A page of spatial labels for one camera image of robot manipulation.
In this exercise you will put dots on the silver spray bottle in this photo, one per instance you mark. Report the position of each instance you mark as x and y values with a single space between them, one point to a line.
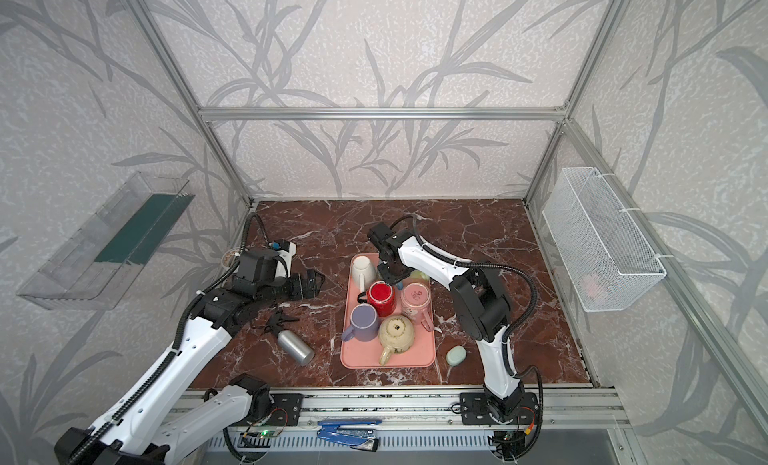
286 339

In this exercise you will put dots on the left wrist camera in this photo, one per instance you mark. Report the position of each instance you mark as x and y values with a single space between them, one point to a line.
267 265

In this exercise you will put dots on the pink mug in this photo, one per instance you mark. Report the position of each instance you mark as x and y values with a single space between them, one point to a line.
416 304

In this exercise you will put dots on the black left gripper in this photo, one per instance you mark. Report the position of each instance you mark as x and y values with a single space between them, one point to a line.
302 285

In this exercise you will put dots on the white mug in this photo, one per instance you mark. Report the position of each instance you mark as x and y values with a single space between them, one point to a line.
363 273

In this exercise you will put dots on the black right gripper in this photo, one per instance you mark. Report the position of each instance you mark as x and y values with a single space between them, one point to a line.
389 267

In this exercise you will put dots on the purple mug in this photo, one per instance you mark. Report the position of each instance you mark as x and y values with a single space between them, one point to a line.
364 324

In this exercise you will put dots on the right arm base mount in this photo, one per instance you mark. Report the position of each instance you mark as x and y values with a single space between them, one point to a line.
479 408

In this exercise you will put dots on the clear plastic wall shelf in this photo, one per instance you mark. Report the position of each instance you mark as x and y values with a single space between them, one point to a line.
95 267

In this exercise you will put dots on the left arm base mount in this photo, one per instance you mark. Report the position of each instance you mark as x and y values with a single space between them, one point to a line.
285 410

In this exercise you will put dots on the red mug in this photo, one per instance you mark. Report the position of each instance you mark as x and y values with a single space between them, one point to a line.
381 296

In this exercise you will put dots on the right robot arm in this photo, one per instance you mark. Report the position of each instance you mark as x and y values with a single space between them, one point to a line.
481 304

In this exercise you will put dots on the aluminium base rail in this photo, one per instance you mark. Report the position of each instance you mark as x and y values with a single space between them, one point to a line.
439 408

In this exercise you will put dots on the white wire basket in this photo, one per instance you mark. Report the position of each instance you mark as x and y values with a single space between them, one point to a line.
609 261

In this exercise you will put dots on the light green mug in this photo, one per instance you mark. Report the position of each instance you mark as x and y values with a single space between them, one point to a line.
418 277

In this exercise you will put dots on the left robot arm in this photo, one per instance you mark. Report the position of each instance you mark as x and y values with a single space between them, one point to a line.
132 431

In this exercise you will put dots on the beige ceramic teapot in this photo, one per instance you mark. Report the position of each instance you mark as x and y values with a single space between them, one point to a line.
396 335

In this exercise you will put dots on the pale green soap bar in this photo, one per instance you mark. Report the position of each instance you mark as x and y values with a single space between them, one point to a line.
456 355

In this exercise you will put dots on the pink plastic tray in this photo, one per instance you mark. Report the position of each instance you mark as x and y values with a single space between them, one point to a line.
359 355

